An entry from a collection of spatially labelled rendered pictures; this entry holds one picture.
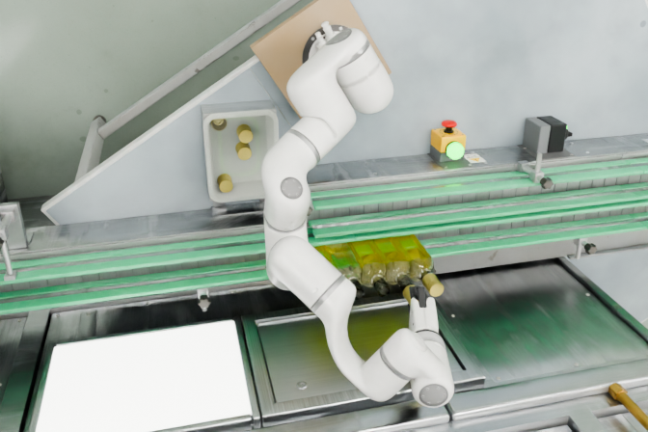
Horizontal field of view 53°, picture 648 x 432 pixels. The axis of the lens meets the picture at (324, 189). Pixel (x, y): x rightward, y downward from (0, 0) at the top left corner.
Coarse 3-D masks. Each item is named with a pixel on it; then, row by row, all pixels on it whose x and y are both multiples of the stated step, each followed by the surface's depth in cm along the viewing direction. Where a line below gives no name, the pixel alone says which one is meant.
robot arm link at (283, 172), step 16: (288, 144) 119; (304, 144) 120; (272, 160) 116; (288, 160) 117; (304, 160) 119; (272, 176) 114; (288, 176) 115; (304, 176) 117; (272, 192) 114; (288, 192) 114; (304, 192) 115; (272, 208) 116; (288, 208) 114; (304, 208) 117; (272, 224) 124; (288, 224) 121
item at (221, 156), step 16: (240, 112) 148; (256, 112) 149; (272, 112) 150; (208, 128) 149; (256, 128) 158; (272, 128) 152; (208, 144) 149; (224, 144) 157; (256, 144) 159; (272, 144) 155; (208, 160) 150; (224, 160) 159; (240, 160) 160; (256, 160) 161; (208, 176) 152; (240, 176) 162; (256, 176) 163; (208, 192) 154; (240, 192) 158; (256, 192) 158
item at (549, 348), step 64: (0, 320) 158; (64, 320) 158; (128, 320) 158; (192, 320) 158; (448, 320) 156; (512, 320) 158; (576, 320) 157; (0, 384) 137; (512, 384) 132; (576, 384) 132; (640, 384) 134
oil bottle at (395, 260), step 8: (376, 240) 156; (384, 240) 156; (392, 240) 156; (376, 248) 153; (384, 248) 152; (392, 248) 152; (384, 256) 149; (392, 256) 149; (400, 256) 149; (392, 264) 146; (400, 264) 146; (408, 264) 147; (392, 272) 145; (400, 272) 145; (408, 272) 146; (392, 280) 146
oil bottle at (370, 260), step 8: (368, 240) 156; (352, 248) 153; (360, 248) 152; (368, 248) 152; (360, 256) 148; (368, 256) 148; (376, 256) 148; (368, 264) 145; (376, 264) 145; (384, 264) 146; (368, 272) 144; (376, 272) 144; (384, 272) 145; (368, 280) 144
